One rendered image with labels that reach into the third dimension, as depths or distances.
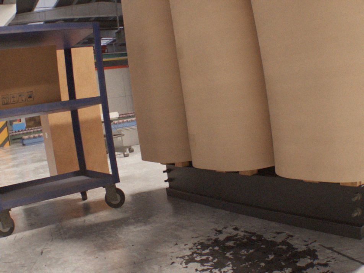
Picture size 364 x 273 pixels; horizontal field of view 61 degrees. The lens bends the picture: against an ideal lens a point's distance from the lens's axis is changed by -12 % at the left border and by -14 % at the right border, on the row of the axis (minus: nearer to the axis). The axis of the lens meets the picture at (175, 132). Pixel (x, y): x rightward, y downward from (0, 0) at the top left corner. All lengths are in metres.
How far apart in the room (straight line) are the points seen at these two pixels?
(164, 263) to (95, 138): 1.39
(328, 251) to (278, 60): 0.55
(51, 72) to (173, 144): 0.66
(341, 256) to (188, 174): 0.92
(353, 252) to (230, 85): 0.65
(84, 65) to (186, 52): 1.14
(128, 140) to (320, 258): 3.96
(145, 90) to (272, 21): 0.78
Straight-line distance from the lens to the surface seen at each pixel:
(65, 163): 2.23
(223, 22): 1.16
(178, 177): 1.71
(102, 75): 1.65
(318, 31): 0.88
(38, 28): 1.59
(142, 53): 1.57
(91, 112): 2.28
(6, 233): 1.56
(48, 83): 1.62
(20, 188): 1.95
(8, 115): 1.49
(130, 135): 4.69
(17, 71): 1.60
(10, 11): 12.13
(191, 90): 1.26
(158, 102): 1.50
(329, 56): 0.86
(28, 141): 9.21
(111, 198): 1.69
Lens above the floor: 0.45
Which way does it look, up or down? 4 degrees down
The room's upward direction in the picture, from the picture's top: 8 degrees counter-clockwise
